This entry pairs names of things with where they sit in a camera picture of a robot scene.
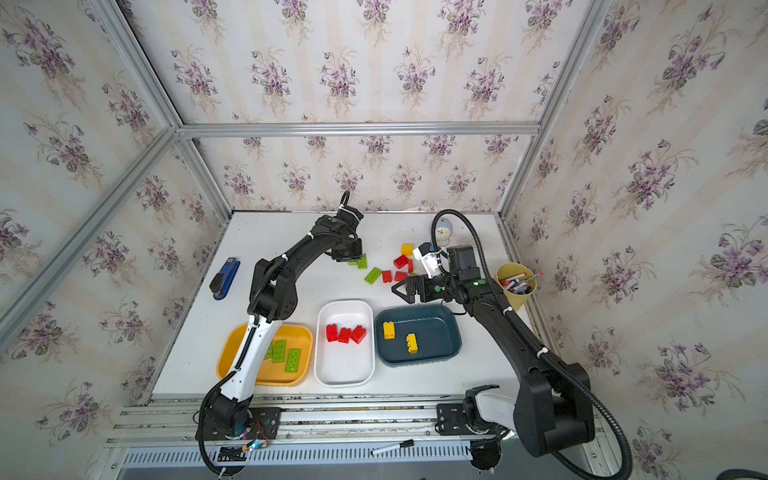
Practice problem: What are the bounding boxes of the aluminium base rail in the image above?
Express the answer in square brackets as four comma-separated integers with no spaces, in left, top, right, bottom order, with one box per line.
[101,392,607,475]

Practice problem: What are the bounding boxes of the white plastic tray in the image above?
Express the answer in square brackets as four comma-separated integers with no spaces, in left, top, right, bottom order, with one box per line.
[314,300,376,388]

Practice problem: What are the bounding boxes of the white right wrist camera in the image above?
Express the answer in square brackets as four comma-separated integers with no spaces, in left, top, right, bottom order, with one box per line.
[413,242,448,279]

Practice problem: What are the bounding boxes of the yellow pen cup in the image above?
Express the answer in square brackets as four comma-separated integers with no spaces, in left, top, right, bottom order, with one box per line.
[496,263,543,311]

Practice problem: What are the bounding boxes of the blue stapler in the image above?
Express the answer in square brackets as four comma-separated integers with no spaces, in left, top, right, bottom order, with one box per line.
[209,257,241,300]

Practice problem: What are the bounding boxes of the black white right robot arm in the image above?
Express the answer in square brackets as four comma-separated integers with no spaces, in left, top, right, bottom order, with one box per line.
[392,209,633,479]

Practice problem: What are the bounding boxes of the black marker pen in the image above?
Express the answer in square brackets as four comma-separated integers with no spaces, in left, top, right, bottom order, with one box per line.
[369,439,415,456]

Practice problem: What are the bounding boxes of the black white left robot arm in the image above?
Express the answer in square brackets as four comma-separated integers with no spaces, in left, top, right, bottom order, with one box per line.
[195,190,364,479]

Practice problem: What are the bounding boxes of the yellow plastic tray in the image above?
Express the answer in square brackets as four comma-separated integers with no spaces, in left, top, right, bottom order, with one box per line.
[216,323,314,387]

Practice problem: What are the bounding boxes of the small white alarm clock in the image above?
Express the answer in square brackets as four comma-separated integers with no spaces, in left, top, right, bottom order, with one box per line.
[433,216,453,248]

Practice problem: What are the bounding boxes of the long green lego brick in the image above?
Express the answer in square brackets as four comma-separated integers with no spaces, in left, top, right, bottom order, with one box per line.
[271,339,287,363]

